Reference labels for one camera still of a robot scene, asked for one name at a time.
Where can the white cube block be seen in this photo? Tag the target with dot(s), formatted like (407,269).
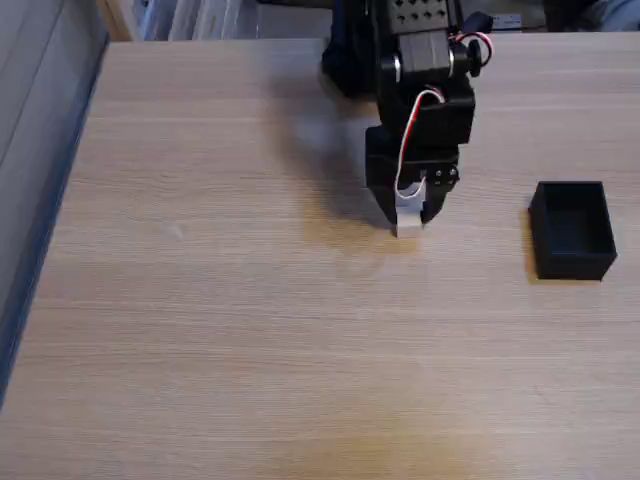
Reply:
(409,222)

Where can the black open box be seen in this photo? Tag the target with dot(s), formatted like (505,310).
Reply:
(572,250)

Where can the small black object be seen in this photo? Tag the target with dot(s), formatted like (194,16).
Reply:
(477,21)

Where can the white hanging fabric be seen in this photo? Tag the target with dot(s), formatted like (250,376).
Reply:
(200,19)

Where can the blue fabric item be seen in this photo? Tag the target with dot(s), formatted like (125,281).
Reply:
(622,15)

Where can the wooden post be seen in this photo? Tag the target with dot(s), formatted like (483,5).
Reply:
(116,20)

